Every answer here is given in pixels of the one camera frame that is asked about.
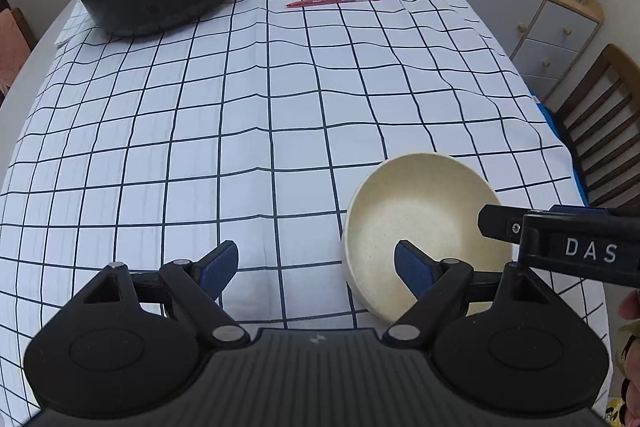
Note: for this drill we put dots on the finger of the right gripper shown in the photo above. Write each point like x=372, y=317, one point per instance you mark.
x=502, y=223
x=577, y=210

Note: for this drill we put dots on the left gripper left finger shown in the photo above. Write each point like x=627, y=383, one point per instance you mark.
x=193, y=289

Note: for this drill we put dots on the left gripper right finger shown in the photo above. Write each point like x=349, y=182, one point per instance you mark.
x=438, y=286

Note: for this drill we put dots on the cream yellow bowl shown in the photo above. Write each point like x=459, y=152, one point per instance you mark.
x=431, y=200

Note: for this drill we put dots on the person's right hand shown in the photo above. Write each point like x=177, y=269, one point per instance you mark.
x=627, y=340

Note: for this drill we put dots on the right wooden chair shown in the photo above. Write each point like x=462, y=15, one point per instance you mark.
x=599, y=124

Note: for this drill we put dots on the wooden chair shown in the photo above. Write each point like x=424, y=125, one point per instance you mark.
x=599, y=124
x=25, y=29

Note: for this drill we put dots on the white checked tablecloth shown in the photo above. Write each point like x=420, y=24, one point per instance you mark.
x=256, y=123

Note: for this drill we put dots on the grey corner cabinet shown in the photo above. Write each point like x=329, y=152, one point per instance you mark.
x=543, y=38

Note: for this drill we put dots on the red pen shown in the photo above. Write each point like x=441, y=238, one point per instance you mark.
x=312, y=3

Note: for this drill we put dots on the pink towel on chair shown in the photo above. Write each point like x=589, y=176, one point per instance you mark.
x=14, y=50

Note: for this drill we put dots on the left wooden chair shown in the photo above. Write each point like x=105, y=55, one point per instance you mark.
x=25, y=29

